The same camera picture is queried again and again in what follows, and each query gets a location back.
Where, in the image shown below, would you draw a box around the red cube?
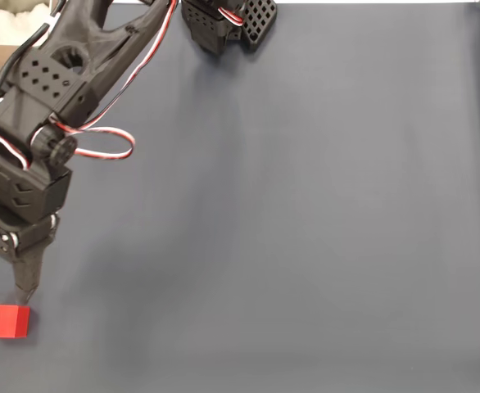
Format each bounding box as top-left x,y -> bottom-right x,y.
0,304 -> 31,339

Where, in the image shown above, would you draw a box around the white crumpled paper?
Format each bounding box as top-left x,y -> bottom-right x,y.
0,6 -> 52,42

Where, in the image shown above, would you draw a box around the dark blue-grey mat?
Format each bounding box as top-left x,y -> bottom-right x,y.
0,2 -> 480,393

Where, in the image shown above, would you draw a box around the red white black servo wire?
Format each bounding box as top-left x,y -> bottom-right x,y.
0,97 -> 34,173
217,6 -> 245,26
49,0 -> 179,160

